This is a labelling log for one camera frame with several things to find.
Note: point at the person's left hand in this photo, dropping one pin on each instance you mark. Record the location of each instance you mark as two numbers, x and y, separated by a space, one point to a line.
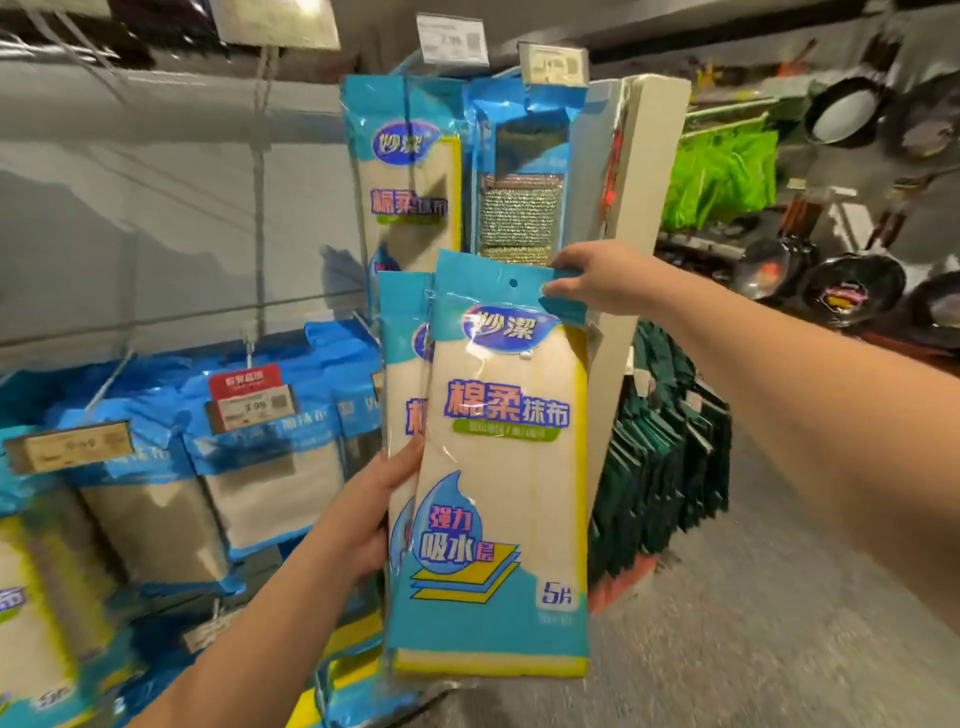
360 525

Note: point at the person's right hand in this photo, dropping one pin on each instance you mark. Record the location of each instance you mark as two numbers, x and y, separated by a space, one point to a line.
615 278

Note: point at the hung scouring pad packet bunch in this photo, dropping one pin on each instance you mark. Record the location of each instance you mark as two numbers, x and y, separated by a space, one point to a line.
525 203

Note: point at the blue steel-cloth packets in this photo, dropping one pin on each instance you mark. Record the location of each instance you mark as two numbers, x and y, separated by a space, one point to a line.
357 405

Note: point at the blue antibacterial cloth packets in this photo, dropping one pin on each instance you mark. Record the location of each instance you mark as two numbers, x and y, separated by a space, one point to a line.
150 525

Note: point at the person's right forearm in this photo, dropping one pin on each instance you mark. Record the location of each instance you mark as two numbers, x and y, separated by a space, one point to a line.
825 405

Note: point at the hanging red clip strip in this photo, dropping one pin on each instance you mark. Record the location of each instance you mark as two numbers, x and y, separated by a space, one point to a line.
612 158

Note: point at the yellow green sponge packets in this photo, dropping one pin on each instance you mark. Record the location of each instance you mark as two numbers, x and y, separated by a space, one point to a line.
345 645

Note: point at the hanging bright green bags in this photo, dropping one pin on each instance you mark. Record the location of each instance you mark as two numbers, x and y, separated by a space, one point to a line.
720 177

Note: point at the red white price tag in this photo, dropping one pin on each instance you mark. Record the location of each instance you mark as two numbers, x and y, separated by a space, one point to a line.
252 402
278 23

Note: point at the dark green goods pile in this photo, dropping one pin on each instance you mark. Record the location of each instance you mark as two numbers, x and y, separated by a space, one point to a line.
660 450

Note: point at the clear grey price tag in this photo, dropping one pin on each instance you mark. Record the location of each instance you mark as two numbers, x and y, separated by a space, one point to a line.
555 65

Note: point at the metal peg hook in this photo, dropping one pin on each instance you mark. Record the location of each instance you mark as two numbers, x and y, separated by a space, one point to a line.
108 383

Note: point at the yellowish price tag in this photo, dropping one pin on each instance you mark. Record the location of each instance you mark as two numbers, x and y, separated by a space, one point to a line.
68 447

